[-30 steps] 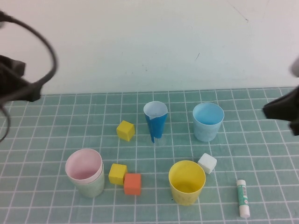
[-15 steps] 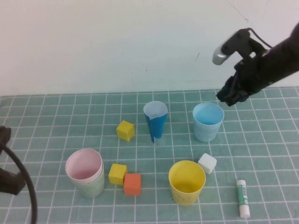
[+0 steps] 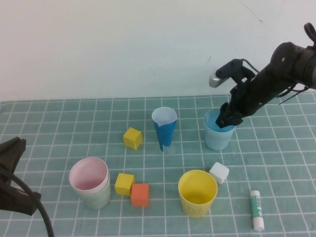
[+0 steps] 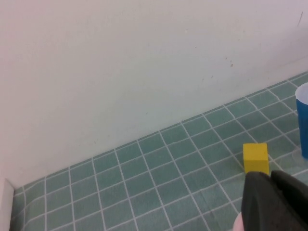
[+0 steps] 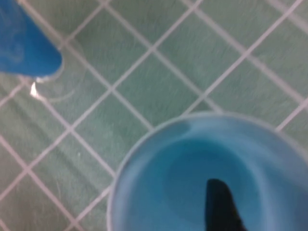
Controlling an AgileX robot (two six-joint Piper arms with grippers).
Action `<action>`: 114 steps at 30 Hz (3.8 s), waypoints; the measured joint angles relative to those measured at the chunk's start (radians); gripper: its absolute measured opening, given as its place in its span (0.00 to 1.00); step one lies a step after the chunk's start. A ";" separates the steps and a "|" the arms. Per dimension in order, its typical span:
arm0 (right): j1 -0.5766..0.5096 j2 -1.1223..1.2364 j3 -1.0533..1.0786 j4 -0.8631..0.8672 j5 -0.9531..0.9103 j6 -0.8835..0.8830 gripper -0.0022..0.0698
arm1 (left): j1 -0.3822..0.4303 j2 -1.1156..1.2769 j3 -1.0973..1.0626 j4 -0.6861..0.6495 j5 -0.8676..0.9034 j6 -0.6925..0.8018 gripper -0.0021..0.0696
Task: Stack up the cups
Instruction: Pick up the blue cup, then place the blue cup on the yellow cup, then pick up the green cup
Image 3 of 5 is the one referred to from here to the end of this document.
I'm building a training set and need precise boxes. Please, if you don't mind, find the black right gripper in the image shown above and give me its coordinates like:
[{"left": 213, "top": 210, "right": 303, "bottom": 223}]
[{"left": 216, "top": 68, "right": 283, "bottom": 129}]

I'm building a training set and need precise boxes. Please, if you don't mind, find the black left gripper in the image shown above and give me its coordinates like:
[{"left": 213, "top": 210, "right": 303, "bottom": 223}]
[{"left": 0, "top": 137, "right": 41, "bottom": 216}]

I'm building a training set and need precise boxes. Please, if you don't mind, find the light blue plastic cup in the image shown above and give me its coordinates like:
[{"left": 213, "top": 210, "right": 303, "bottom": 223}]
[{"left": 203, "top": 109, "right": 237, "bottom": 151}]

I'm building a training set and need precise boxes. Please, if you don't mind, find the pink plastic cup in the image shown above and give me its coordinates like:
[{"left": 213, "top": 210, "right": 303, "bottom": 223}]
[{"left": 68, "top": 157, "right": 111, "bottom": 196}]

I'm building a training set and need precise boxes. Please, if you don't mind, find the green plastic cup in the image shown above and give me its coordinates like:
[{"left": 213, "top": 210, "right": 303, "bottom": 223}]
[{"left": 79, "top": 172, "right": 111, "bottom": 210}]

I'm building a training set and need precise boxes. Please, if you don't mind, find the white cube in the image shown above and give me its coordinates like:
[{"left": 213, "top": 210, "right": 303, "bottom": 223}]
[{"left": 209, "top": 161, "right": 230, "bottom": 185}]

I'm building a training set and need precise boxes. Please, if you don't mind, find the blue paper cone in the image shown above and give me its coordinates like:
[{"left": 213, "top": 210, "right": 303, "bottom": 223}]
[{"left": 151, "top": 107, "right": 178, "bottom": 154}]

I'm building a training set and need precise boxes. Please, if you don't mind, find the white green glue stick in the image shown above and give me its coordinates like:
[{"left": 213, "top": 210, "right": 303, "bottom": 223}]
[{"left": 249, "top": 189, "right": 265, "bottom": 232}]

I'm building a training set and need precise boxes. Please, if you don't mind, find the green checked tablecloth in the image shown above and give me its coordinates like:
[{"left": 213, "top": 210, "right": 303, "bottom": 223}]
[{"left": 0, "top": 95, "right": 316, "bottom": 237}]

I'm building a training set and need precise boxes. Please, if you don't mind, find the yellow plastic cup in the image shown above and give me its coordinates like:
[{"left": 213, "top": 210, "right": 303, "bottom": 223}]
[{"left": 178, "top": 169, "right": 218, "bottom": 218}]

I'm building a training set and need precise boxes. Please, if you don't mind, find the yellow cube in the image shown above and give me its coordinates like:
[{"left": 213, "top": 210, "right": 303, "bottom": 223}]
[
  {"left": 115, "top": 172, "right": 136, "bottom": 197},
  {"left": 122, "top": 127, "right": 143, "bottom": 150}
]

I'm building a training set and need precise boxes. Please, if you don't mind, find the orange cube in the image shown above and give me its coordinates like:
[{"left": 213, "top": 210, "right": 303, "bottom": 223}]
[{"left": 130, "top": 183, "right": 150, "bottom": 207}]

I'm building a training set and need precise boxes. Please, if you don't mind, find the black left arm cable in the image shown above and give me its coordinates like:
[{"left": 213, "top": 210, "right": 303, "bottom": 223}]
[{"left": 0, "top": 169, "right": 55, "bottom": 237}]

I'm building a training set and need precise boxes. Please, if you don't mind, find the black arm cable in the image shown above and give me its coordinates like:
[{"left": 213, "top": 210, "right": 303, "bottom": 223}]
[
  {"left": 0, "top": 169, "right": 55, "bottom": 237},
  {"left": 240, "top": 22, "right": 316, "bottom": 106}
]

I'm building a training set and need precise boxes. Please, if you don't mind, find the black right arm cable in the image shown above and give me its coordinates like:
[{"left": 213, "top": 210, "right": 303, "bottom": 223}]
[{"left": 240, "top": 22, "right": 316, "bottom": 106}]

